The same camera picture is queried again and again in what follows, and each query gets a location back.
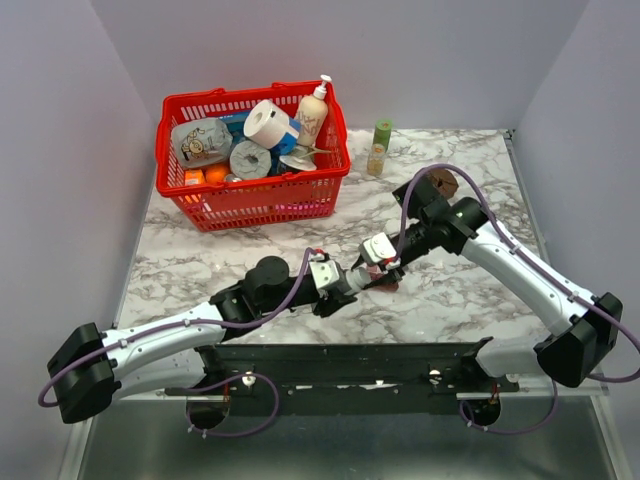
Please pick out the wrapped grey tissue pack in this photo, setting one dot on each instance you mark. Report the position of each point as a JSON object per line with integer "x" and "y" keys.
{"x": 201, "y": 143}

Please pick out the orange small carton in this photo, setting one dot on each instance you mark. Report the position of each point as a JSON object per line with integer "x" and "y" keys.
{"x": 194, "y": 177}

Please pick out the orange fruit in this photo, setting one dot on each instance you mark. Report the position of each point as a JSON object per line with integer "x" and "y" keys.
{"x": 217, "y": 173}

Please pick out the white lidded yogurt cup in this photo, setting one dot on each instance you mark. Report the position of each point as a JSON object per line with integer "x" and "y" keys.
{"x": 299, "y": 159}

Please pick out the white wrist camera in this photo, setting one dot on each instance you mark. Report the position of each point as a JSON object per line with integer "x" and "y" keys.
{"x": 326, "y": 272}
{"x": 379, "y": 251}

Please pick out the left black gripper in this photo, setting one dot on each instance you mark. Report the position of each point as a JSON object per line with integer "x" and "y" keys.
{"x": 323, "y": 308}

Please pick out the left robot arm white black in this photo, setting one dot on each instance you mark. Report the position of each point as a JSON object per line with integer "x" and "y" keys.
{"x": 92, "y": 368}

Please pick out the green lidded spice jar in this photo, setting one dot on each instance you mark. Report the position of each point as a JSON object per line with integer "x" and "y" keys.
{"x": 379, "y": 147}

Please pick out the cream pump lotion bottle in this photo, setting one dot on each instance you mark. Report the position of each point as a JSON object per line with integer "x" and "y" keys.
{"x": 312, "y": 112}

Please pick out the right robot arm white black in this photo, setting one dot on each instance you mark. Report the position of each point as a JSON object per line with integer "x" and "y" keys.
{"x": 580, "y": 324}

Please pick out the beige cup brown lid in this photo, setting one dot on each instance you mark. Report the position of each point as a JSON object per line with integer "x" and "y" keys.
{"x": 444, "y": 182}

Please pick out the red plastic shopping basket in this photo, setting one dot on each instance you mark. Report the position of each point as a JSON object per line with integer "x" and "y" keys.
{"x": 275, "y": 199}

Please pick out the white pill bottle blue label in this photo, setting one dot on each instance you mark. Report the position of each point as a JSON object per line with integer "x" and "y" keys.
{"x": 354, "y": 281}

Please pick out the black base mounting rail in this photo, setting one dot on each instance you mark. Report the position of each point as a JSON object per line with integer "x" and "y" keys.
{"x": 346, "y": 379}

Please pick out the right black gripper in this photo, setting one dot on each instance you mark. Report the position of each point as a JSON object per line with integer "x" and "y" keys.
{"x": 392, "y": 277}

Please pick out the white toilet paper roll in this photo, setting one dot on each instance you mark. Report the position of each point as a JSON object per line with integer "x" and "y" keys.
{"x": 266, "y": 124}

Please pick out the blue package in basket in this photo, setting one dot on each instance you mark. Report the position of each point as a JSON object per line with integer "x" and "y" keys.
{"x": 235, "y": 123}

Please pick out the dark red weekly pill organizer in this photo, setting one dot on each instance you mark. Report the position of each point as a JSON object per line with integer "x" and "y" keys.
{"x": 385, "y": 285}

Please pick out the grey wrapped paper roll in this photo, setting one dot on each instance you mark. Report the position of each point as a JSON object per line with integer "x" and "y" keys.
{"x": 250, "y": 161}

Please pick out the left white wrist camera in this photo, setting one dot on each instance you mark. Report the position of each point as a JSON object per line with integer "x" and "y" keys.
{"x": 326, "y": 272}

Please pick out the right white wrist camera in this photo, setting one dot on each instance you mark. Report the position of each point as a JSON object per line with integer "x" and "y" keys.
{"x": 379, "y": 251}

